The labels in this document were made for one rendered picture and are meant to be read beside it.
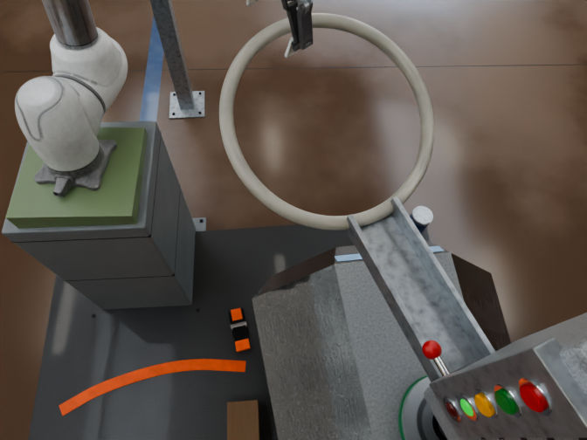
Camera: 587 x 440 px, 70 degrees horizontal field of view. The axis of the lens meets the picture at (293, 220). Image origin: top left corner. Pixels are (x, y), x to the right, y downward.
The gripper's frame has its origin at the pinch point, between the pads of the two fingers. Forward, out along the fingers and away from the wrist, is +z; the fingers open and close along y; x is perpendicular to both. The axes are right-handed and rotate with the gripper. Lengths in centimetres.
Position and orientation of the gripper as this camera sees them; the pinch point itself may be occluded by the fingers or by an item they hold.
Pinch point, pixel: (272, 24)
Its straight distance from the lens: 97.9
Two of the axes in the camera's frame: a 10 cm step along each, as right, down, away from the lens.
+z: -2.0, 1.2, 9.7
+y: 6.0, 8.0, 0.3
